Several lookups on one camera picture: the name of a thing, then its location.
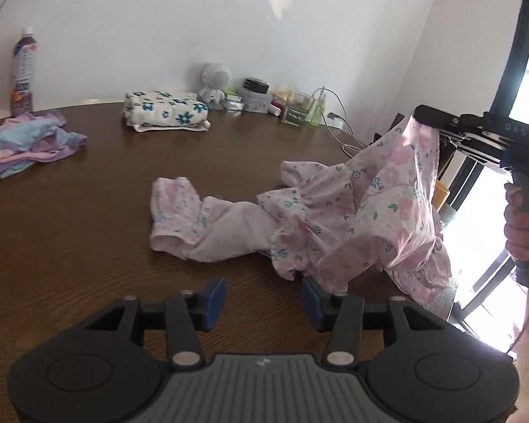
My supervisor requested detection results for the pink floral child's dress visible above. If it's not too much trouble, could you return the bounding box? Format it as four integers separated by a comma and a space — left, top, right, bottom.
150, 117, 451, 305

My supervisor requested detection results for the person's right hand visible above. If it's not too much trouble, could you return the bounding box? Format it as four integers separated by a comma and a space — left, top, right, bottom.
504, 183, 529, 262

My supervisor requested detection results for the white blue-flowered folded cloth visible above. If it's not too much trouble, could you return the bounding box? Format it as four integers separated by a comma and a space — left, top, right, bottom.
122, 91, 211, 133

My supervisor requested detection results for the clear glass cup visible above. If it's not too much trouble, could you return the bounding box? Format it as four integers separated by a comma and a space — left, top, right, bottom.
282, 87, 326, 127

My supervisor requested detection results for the small green white box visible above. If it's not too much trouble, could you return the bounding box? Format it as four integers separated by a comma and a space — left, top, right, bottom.
220, 89, 243, 112

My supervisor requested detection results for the white jar with black lid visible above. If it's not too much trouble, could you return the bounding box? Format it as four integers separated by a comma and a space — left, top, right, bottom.
239, 78, 272, 114

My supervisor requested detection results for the pastel purple blue garment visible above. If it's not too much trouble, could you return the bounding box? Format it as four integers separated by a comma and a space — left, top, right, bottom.
0, 110, 87, 179

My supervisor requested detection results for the oolong tea plastic bottle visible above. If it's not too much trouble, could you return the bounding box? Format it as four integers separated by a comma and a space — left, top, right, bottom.
10, 27, 37, 117

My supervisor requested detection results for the white charging cable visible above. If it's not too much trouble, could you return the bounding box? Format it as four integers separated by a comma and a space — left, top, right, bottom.
310, 85, 370, 160

